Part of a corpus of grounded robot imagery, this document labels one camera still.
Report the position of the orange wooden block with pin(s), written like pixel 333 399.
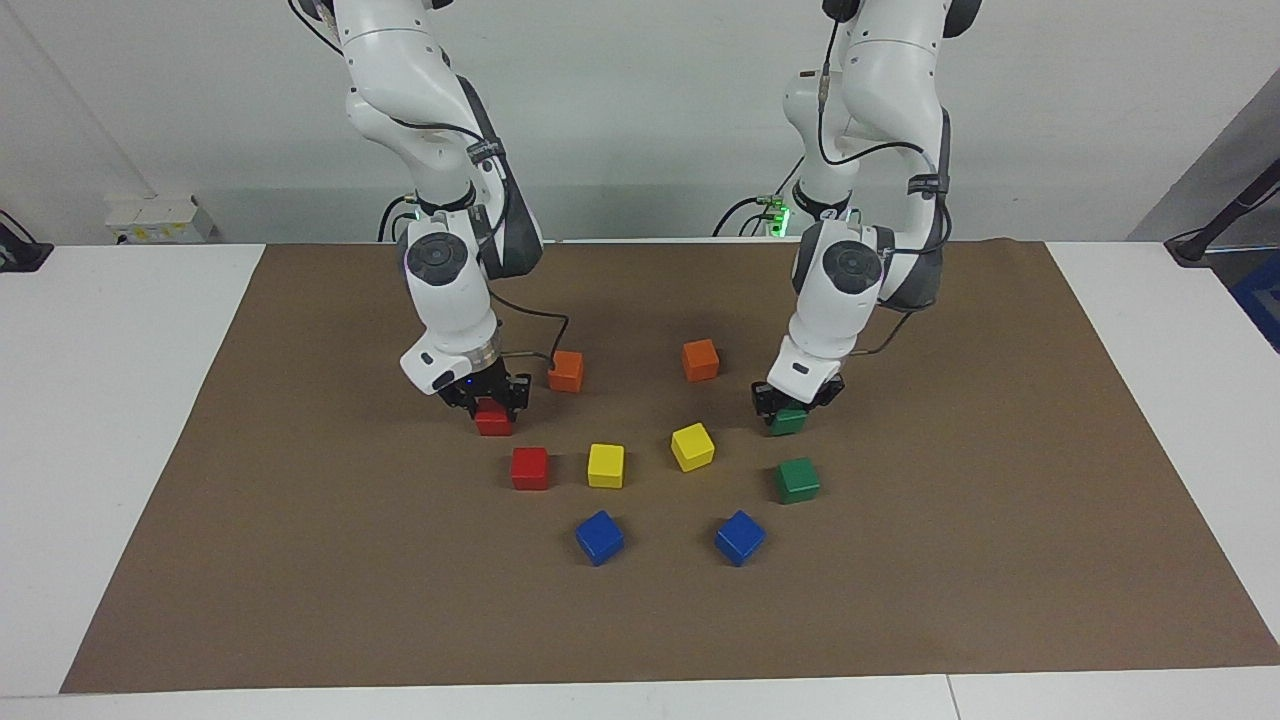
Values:
pixel 565 371
pixel 700 360

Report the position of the black clamp mount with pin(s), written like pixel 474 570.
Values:
pixel 20 258

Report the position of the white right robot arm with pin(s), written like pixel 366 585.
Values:
pixel 440 300

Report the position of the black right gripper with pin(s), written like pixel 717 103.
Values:
pixel 480 382

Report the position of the black stand leg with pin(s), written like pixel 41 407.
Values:
pixel 1190 245

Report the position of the white power socket box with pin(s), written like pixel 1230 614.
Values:
pixel 160 218

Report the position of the blue wooden block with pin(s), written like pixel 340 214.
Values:
pixel 599 537
pixel 740 537

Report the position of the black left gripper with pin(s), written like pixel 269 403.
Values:
pixel 798 400

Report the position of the red wooden block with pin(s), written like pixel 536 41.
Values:
pixel 529 470
pixel 493 422

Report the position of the yellow wooden block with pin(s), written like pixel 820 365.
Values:
pixel 692 447
pixel 605 466

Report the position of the blue object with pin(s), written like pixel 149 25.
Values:
pixel 1262 300

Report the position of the green wooden block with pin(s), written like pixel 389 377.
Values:
pixel 797 481
pixel 788 424

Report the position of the brown table mat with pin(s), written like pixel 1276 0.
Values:
pixel 640 620

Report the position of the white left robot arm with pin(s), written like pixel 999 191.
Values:
pixel 840 300

